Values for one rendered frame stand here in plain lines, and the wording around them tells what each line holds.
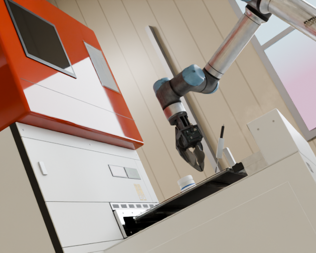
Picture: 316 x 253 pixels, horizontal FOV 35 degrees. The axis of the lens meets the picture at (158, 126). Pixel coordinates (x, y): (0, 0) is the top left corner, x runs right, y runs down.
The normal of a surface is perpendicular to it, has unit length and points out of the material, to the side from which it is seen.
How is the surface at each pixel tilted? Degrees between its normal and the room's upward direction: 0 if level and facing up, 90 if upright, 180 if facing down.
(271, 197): 90
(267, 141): 90
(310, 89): 90
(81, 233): 90
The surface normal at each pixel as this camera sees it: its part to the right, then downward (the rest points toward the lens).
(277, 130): -0.37, -0.14
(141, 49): -0.54, -0.04
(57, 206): 0.84, -0.48
